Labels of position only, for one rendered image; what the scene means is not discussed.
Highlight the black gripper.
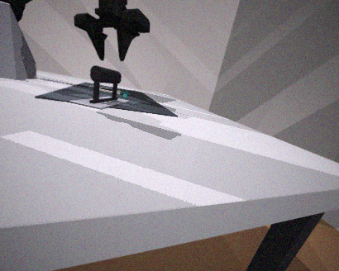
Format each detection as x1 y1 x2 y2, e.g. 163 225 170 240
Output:
74 0 150 61

